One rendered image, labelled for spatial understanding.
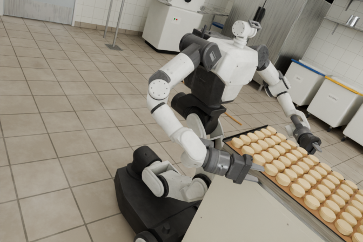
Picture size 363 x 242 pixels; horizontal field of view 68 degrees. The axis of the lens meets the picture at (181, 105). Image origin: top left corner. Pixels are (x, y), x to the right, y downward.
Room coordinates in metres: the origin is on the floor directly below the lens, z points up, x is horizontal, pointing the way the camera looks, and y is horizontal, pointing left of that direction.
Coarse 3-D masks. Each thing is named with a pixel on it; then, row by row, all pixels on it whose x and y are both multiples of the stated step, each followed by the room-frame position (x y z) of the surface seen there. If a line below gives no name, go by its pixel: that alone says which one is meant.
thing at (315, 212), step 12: (228, 144) 0.97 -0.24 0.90; (252, 156) 0.95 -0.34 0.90; (288, 168) 0.96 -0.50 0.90; (312, 168) 1.03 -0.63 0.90; (276, 180) 0.84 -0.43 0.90; (288, 192) 0.80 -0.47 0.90; (348, 204) 0.86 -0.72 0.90; (336, 216) 0.76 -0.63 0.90; (336, 228) 0.70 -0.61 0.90; (348, 240) 0.67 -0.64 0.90
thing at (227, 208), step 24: (216, 192) 0.96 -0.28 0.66; (240, 192) 0.90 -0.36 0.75; (264, 192) 0.85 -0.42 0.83; (216, 216) 0.92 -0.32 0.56; (240, 216) 0.87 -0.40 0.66; (264, 216) 0.82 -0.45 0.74; (288, 216) 0.78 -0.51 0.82; (192, 240) 0.95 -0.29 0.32; (216, 240) 0.89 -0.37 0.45; (240, 240) 0.83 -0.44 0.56; (264, 240) 0.79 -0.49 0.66; (288, 240) 0.75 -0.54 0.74; (312, 240) 0.71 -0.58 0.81
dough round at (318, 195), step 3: (312, 192) 0.82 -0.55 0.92; (315, 192) 0.83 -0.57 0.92; (318, 192) 0.83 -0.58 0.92; (312, 195) 0.82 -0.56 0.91; (315, 195) 0.81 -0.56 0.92; (318, 195) 0.82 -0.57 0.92; (321, 195) 0.82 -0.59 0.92; (318, 198) 0.80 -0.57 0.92; (321, 198) 0.80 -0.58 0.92; (324, 198) 0.81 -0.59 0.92; (321, 201) 0.80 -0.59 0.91
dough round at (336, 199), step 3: (333, 195) 0.85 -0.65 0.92; (336, 195) 0.86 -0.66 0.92; (330, 198) 0.84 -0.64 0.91; (333, 198) 0.83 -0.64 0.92; (336, 198) 0.84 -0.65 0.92; (339, 198) 0.85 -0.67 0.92; (333, 201) 0.83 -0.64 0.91; (336, 201) 0.82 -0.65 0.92; (339, 201) 0.83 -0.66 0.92; (342, 201) 0.83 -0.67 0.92; (339, 204) 0.82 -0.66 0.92; (342, 204) 0.82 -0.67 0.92
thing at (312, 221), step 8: (224, 144) 1.01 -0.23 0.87; (232, 152) 0.98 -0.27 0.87; (256, 176) 0.90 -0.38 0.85; (264, 176) 0.88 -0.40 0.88; (264, 184) 0.87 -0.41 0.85; (272, 184) 0.85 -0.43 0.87; (272, 192) 0.84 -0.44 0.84; (280, 192) 0.83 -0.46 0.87; (288, 200) 0.81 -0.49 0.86; (296, 208) 0.78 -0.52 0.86; (304, 216) 0.76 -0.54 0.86; (312, 216) 0.75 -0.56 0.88; (312, 224) 0.74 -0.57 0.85; (320, 224) 0.73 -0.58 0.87; (320, 232) 0.72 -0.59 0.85; (328, 232) 0.71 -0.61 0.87; (328, 240) 0.70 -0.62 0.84; (336, 240) 0.69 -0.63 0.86
